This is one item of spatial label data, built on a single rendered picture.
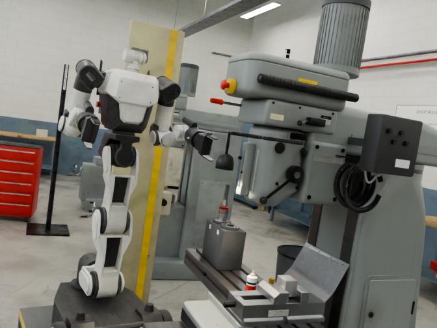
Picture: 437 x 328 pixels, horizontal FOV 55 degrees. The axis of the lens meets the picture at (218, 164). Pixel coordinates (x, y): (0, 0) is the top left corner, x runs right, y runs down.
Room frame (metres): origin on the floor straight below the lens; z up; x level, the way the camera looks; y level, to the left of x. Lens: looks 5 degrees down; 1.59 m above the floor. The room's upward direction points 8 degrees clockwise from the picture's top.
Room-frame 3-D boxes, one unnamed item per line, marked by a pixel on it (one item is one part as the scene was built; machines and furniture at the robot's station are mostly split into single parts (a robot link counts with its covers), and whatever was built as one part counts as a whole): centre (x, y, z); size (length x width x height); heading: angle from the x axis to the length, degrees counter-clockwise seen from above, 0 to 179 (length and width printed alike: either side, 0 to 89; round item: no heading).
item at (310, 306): (1.50, -0.29, 1.00); 0.35 x 0.15 x 0.11; 114
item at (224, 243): (2.03, -0.08, 1.04); 0.22 x 0.12 x 0.20; 24
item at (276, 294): (1.49, -0.26, 1.03); 0.12 x 0.06 x 0.04; 24
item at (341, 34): (1.85, -0.44, 2.05); 0.20 x 0.20 x 0.32
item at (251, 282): (1.64, -0.20, 1.00); 0.04 x 0.04 x 0.11
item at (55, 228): (5.28, 2.04, 1.06); 0.50 x 0.50 x 2.11; 24
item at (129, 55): (2.18, 0.51, 1.88); 0.10 x 0.07 x 0.09; 123
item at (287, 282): (1.52, -0.31, 1.05); 0.06 x 0.05 x 0.06; 24
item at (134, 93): (2.23, 0.54, 1.68); 0.34 x 0.30 x 0.36; 123
